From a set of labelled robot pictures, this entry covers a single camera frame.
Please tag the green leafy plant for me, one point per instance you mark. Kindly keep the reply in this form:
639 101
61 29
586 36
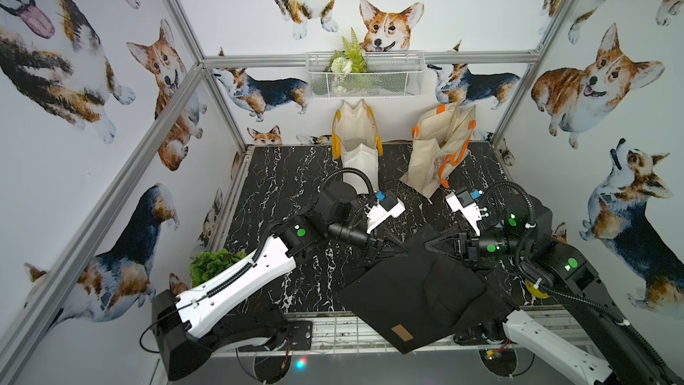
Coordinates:
207 265

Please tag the cream bag yellow handles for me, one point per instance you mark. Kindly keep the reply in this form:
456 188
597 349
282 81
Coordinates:
356 141

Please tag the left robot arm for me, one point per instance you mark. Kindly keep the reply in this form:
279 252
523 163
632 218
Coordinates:
191 326

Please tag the white wire wall basket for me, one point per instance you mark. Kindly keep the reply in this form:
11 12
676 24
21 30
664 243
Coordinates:
390 75

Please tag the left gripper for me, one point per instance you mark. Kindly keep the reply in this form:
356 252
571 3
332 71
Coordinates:
375 241

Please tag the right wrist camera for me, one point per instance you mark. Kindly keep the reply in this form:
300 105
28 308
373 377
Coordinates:
464 202

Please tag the cream bag orange handles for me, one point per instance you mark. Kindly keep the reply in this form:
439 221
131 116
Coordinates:
440 143

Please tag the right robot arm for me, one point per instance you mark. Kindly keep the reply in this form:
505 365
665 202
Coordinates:
504 221

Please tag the green fern with white flower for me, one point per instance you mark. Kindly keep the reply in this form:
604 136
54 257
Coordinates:
348 67

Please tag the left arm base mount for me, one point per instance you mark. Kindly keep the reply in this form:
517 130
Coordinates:
296 335

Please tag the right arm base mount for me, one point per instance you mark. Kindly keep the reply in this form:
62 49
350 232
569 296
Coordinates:
487 333

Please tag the black canvas bag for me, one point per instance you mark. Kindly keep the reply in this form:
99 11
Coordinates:
416 300

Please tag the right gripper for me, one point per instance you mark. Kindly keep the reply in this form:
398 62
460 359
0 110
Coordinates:
448 251

